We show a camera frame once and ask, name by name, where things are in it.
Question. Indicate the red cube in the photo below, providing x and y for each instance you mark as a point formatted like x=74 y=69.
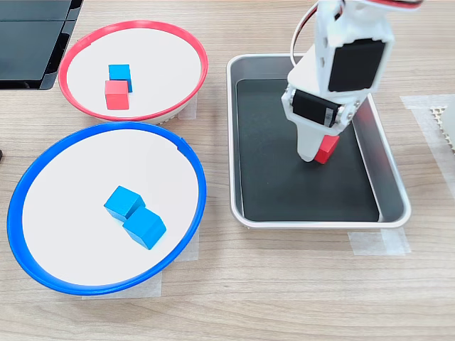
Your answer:
x=328 y=149
x=116 y=95

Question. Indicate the blue cube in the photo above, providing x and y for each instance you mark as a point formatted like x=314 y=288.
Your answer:
x=144 y=227
x=120 y=72
x=122 y=200

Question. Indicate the black tray mat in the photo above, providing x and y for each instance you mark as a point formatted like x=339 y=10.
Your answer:
x=270 y=170

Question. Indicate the translucent tape sheet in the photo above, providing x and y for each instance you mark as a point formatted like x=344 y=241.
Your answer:
x=419 y=106

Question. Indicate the steel tray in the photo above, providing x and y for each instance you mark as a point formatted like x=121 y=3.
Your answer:
x=387 y=177

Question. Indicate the translucent tape strip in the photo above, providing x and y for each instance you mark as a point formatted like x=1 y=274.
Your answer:
x=377 y=243
x=156 y=287
x=190 y=110

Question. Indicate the red-rimmed white plate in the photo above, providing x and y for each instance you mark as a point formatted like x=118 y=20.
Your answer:
x=153 y=64

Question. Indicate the blue-rimmed white plate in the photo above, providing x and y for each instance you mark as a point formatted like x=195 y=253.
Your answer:
x=71 y=213

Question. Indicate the black glossy panel device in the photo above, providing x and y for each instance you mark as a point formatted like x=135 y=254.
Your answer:
x=28 y=46

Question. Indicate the pale perforated base plate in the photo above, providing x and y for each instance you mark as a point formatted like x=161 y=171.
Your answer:
x=439 y=115

